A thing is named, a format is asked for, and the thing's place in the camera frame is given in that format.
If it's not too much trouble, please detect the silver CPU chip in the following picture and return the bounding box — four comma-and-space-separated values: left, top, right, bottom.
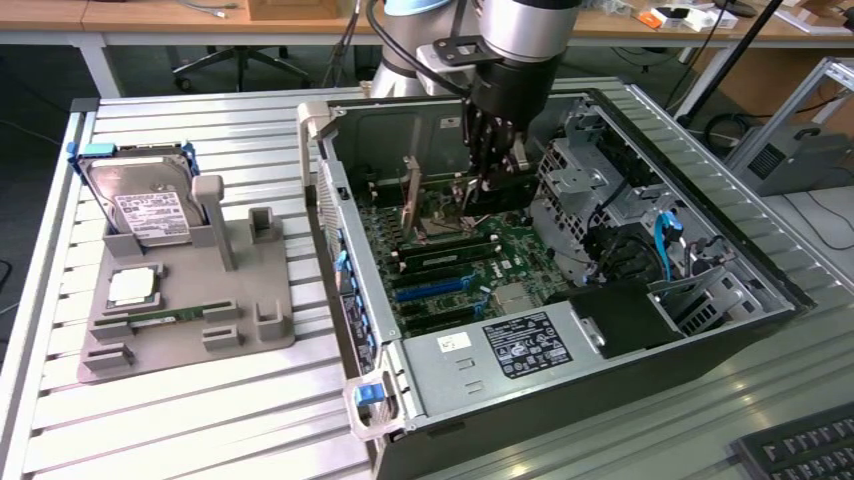
105, 269, 163, 307

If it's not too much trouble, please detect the graphics card with black shroud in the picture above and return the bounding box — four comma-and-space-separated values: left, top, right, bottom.
402, 155, 539, 240

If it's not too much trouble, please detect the silver chipset heatsink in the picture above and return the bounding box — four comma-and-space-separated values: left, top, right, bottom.
494, 291, 543, 315

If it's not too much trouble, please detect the black keyboard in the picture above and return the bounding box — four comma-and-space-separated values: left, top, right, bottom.
730, 403, 854, 480

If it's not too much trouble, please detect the gray power supply unit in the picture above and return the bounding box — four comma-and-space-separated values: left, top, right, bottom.
398, 308, 576, 420

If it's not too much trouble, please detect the green RAM stick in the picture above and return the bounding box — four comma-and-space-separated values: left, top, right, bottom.
125, 307, 212, 329

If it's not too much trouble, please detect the white paper stack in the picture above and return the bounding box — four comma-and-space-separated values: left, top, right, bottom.
773, 8, 854, 35

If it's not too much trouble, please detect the blue wire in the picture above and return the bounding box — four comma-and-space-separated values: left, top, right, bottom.
655, 209, 687, 284

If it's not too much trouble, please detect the hard disk in blue carrier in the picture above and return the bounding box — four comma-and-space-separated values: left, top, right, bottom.
65, 142, 207, 250

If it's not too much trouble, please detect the wooden block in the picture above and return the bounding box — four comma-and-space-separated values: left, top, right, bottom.
803, 0, 854, 24

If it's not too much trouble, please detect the black tripod pole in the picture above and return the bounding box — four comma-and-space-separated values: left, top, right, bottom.
671, 0, 787, 124

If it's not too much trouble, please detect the gray wrist camera box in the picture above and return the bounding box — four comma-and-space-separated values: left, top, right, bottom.
416, 35, 507, 97

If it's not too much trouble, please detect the grey box on right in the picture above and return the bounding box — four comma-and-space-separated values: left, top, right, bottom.
753, 56, 854, 171

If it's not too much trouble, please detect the black open PC case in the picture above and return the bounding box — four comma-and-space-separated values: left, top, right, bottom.
296, 87, 819, 480

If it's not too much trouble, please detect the perforated metal disk bay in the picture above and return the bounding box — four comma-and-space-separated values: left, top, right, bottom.
532, 137, 673, 281

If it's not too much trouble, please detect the gray metal control box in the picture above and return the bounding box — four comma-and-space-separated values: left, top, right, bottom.
725, 124, 854, 197

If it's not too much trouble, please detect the black office chair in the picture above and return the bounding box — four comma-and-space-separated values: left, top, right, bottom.
171, 44, 314, 92

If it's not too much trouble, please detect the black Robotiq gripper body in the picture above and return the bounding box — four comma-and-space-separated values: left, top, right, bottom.
466, 55, 559, 126

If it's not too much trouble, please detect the black cable bundle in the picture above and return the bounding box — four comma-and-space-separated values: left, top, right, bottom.
586, 177, 669, 286

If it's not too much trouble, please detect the slotted metal disk bay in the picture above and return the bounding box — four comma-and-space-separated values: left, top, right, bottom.
647, 264, 769, 337

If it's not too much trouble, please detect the wooden box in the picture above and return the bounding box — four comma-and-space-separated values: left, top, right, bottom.
248, 0, 339, 22

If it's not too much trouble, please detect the green Dell motherboard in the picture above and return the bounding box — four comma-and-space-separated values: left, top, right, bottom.
356, 172, 582, 341

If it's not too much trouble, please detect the wooden desk with white frame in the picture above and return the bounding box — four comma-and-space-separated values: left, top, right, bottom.
0, 0, 125, 99
80, 0, 854, 119

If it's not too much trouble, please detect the CPU socket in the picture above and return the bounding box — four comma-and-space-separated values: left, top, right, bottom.
419, 204, 475, 246

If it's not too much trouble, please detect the gray looped wire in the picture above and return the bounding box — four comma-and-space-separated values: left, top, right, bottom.
679, 233, 739, 274

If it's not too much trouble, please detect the gray plastic parts rack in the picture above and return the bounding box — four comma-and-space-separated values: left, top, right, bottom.
76, 174, 299, 386

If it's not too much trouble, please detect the black plastic shroud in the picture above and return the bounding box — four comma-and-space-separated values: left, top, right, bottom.
564, 280, 689, 360

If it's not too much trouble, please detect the white cable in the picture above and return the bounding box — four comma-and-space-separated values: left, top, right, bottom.
177, 0, 240, 20

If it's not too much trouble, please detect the white cardboard box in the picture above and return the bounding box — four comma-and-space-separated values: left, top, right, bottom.
683, 9, 741, 34

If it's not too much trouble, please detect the sleeved robot cable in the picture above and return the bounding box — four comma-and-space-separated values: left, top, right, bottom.
363, 0, 476, 101

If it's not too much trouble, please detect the coiled black floor cable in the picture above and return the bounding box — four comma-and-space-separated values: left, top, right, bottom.
701, 112, 759, 151

